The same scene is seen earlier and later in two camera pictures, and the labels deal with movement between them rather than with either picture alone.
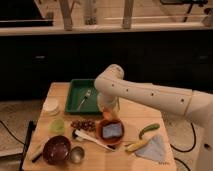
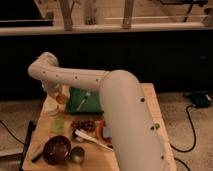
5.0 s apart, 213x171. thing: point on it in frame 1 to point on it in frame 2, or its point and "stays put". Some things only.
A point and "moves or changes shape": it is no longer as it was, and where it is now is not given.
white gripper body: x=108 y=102 to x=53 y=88
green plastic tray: x=77 y=91 stays put
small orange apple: x=107 y=115 moves or changes shape
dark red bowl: x=56 y=150 stays put
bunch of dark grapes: x=86 y=125 stays put
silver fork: x=88 y=93 stays put
